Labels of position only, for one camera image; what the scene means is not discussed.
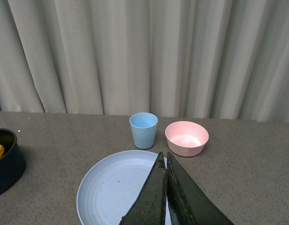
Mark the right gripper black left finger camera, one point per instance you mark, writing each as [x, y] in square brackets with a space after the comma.
[150, 206]

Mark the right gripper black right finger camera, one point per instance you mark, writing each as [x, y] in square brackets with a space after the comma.
[188, 205]

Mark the white curtain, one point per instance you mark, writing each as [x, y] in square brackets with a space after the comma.
[225, 59]

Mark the dark blue saucepan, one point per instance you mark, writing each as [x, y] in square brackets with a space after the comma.
[12, 164]

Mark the pink bowl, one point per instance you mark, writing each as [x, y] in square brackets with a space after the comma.
[185, 138]

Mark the light blue plate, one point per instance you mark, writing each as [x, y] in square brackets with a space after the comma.
[110, 187]

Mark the light blue cup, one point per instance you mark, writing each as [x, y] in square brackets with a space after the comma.
[143, 127]

